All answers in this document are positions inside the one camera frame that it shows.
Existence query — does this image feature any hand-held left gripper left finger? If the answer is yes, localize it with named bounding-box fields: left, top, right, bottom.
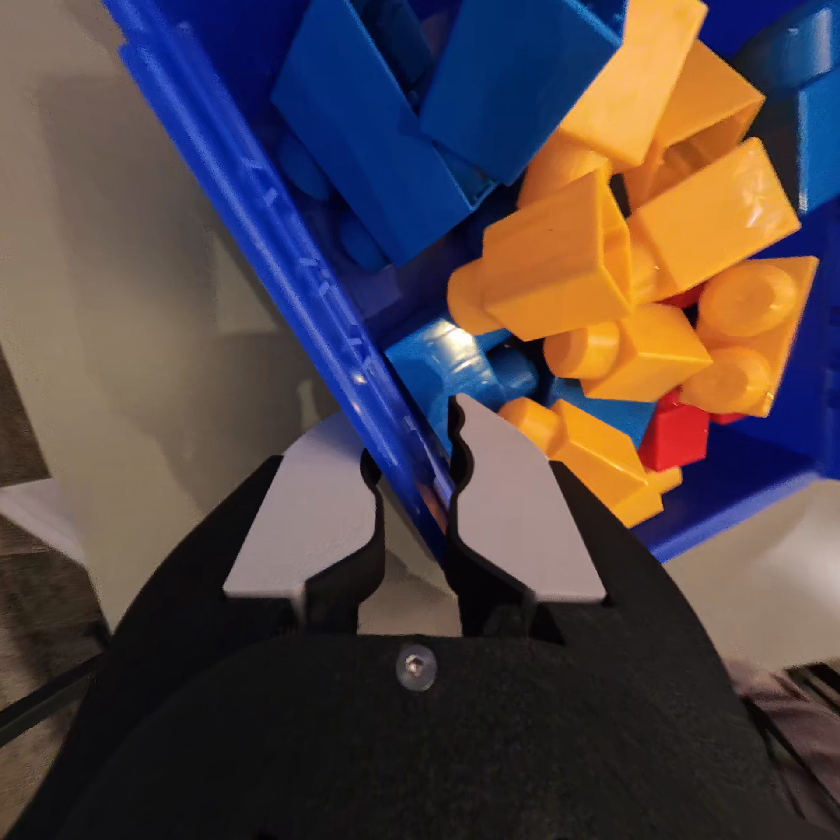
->
left=223, top=413, right=387, bottom=624

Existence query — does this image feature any black sign easel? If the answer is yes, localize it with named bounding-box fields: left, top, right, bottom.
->
left=0, top=653, right=106, bottom=749

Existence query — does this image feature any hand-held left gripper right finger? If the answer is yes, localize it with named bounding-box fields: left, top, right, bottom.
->
left=446, top=392, right=608, bottom=631

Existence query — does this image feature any blue plastic bin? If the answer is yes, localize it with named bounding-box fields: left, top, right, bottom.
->
left=98, top=0, right=840, bottom=565

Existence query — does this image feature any pile of orange mega blocks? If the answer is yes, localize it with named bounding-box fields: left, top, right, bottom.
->
left=446, top=0, right=821, bottom=529

